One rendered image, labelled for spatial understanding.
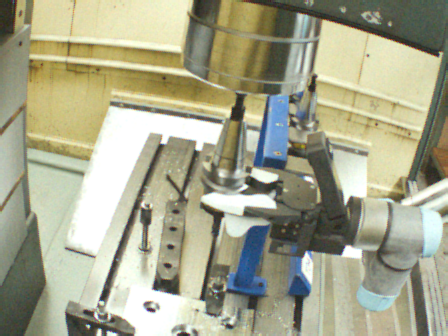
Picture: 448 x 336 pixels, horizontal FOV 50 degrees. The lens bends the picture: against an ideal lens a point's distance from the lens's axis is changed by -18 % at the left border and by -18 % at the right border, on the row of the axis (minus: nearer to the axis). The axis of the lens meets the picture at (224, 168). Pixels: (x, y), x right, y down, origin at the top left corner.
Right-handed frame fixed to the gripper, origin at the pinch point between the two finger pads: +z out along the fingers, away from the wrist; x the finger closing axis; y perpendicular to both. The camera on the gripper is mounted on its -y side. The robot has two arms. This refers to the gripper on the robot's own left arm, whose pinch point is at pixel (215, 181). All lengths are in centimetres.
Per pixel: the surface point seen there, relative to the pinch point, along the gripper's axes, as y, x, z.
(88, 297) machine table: 40.9, 9.1, 21.6
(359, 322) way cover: 55, 30, -43
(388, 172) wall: 50, 101, -57
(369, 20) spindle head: -30.0, -12.5, -12.0
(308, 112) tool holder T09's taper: 5.6, 38.4, -14.3
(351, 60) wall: 12, 101, -33
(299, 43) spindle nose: -23.2, -6.1, -6.1
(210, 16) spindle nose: -24.5, -6.6, 3.6
